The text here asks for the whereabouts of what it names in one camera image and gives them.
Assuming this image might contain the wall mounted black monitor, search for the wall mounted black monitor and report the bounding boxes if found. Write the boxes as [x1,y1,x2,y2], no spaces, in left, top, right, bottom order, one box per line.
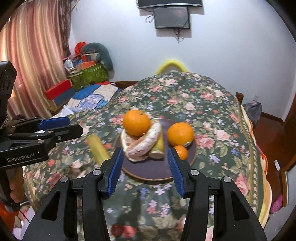
[153,6,190,29]

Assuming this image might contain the floral dark green tablecloth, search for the floral dark green tablecloth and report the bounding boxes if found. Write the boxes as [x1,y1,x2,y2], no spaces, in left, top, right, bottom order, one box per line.
[24,72,263,240]

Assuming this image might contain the large orange left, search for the large orange left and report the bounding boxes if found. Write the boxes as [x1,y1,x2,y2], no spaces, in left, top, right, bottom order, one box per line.
[122,109,151,137]

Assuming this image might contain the blue patchwork quilt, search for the blue patchwork quilt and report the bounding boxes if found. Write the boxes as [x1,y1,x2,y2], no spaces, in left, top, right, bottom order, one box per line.
[66,84,121,113]

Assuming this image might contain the small tangerine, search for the small tangerine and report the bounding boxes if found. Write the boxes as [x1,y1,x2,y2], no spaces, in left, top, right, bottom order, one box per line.
[174,145,188,160]

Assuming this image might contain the orange with sticker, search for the orange with sticker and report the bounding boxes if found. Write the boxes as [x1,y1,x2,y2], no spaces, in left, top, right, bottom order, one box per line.
[166,122,194,147]

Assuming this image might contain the left hand on handle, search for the left hand on handle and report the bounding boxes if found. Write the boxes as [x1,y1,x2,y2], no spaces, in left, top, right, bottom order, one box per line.
[10,167,25,203]

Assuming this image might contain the yellow chair back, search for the yellow chair back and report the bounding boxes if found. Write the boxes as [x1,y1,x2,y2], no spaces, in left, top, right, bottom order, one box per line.
[156,60,188,74]

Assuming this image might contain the dark purple round plate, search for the dark purple round plate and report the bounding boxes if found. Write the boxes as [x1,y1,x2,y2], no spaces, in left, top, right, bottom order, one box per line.
[113,117,198,182]

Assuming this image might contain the grey plush toy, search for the grey plush toy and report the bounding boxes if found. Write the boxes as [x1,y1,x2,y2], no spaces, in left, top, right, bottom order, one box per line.
[81,43,113,71]

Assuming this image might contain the brown wooden door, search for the brown wooden door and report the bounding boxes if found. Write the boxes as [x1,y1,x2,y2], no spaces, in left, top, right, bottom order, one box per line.
[283,95,296,149]

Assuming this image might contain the peeled pink pomelo segment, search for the peeled pink pomelo segment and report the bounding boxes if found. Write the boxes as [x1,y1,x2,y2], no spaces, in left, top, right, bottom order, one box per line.
[120,120,163,162]

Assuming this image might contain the red flat box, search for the red flat box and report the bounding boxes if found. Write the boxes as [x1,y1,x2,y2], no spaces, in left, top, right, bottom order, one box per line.
[44,79,72,100]

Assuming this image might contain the dark bag on floor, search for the dark bag on floor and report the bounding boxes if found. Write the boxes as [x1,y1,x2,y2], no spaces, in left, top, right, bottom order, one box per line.
[243,102,262,128]

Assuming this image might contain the pink curtain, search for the pink curtain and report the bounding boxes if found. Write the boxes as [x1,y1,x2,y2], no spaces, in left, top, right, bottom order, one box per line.
[1,1,73,118]

